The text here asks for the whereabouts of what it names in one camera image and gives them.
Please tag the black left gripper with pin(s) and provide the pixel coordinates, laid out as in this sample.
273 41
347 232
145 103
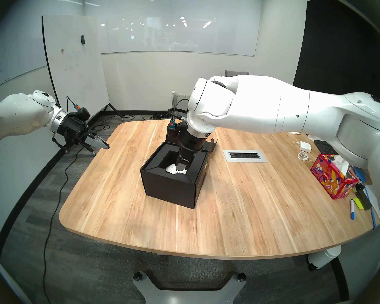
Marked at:
74 129

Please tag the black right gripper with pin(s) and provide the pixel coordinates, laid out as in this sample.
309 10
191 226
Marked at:
191 145

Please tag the white computer mouse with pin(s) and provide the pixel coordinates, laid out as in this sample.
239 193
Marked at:
171 169

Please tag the black cardboard box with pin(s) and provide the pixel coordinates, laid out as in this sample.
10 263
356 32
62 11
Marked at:
167 186

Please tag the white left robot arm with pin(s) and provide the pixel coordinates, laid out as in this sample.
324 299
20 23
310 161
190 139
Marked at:
15 115

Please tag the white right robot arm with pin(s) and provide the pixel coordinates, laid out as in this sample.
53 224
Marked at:
288 107

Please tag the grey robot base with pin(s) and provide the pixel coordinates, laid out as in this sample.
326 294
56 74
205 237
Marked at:
190 297

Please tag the colourful red tissue box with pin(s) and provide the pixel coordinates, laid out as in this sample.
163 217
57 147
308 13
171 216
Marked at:
329 180

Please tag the white tissue in box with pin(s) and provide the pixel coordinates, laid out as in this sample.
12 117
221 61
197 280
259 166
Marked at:
340 165

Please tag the grey table power outlet plate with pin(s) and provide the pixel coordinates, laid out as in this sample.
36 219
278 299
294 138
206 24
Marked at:
245 156

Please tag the grey ribbed mesh chair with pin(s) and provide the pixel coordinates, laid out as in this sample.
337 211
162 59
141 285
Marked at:
179 100

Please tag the mobile whiteboard on stand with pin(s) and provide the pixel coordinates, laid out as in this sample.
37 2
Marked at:
76 75

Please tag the grey office chair with armrests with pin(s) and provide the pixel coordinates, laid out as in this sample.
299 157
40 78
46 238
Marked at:
237 72

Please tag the white power adapter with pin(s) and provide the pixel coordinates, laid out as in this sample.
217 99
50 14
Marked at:
305 147

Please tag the black keyboard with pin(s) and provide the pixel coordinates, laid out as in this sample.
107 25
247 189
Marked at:
325 147

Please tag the blue marker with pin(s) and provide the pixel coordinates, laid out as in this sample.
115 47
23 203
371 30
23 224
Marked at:
352 210

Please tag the yellow sticky note pad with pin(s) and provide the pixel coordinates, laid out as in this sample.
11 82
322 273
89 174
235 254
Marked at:
357 204

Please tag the black eraser block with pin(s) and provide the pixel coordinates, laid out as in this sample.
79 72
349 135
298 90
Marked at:
364 197

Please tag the white paper sheet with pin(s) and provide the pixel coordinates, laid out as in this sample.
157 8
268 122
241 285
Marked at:
375 202

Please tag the blue pen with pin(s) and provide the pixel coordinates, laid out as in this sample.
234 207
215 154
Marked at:
373 218

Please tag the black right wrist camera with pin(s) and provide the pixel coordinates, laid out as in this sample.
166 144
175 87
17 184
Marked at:
173 132

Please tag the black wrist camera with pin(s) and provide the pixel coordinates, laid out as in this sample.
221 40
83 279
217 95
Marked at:
81 113
173 132

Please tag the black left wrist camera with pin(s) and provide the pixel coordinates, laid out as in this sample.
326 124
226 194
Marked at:
81 113

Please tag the wall whiteboard with writing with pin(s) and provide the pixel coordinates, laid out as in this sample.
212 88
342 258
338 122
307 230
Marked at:
9 69

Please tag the glass wall board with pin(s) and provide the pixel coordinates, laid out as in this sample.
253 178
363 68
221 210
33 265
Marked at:
183 34

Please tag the large black wall screen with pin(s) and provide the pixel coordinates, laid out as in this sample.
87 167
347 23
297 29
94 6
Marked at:
351 47

